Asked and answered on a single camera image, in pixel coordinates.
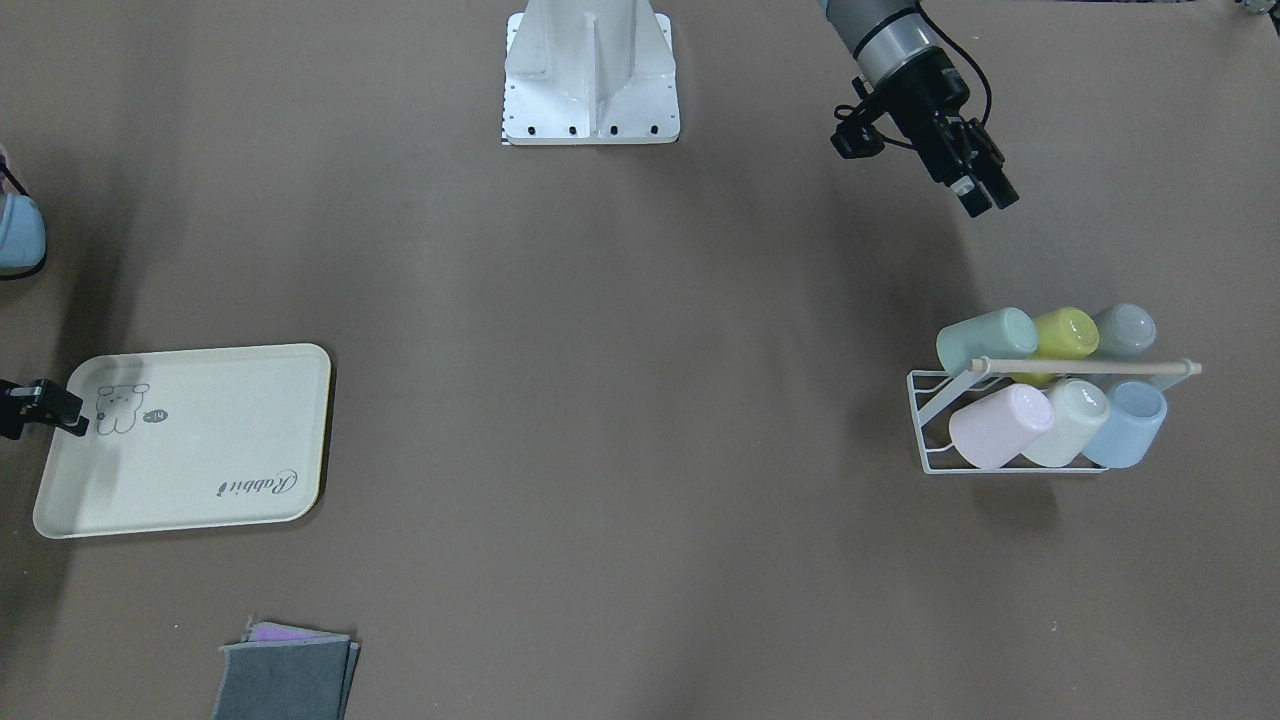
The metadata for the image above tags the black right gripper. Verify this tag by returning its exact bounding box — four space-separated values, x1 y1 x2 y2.
1 379 90 439

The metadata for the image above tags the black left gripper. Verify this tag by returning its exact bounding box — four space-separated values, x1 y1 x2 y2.
858 50 1020 218

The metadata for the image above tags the green cup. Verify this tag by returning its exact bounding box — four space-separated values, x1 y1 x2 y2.
934 307 1039 375

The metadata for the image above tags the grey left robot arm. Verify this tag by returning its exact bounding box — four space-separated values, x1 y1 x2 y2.
820 1 1019 218

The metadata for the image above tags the cream rabbit print tray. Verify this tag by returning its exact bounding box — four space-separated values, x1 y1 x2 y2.
32 343 333 539

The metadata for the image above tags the yellow cup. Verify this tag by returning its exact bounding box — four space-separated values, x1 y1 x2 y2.
1002 307 1101 361

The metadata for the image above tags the grey cup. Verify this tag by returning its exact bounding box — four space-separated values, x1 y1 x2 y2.
1091 302 1158 361

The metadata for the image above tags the white cup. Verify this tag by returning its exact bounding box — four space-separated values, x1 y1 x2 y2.
1021 378 1111 468

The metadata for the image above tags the pink cup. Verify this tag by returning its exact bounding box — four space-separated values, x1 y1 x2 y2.
948 383 1055 470

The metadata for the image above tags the blue cup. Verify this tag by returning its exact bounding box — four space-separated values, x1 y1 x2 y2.
1082 380 1169 469

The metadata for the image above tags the purple cloth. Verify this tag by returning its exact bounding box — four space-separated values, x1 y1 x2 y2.
243 621 334 644

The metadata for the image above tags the grey folded cloth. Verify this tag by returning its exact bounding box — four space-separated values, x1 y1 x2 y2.
211 635 361 719

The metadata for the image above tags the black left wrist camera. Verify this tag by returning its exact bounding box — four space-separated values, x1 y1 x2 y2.
829 105 886 160

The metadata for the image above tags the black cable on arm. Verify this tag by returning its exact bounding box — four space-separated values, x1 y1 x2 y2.
915 0 993 126

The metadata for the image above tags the white wire cup rack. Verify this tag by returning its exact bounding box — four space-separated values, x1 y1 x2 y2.
906 356 1203 475

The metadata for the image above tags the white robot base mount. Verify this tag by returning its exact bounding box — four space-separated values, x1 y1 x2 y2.
500 1 682 146

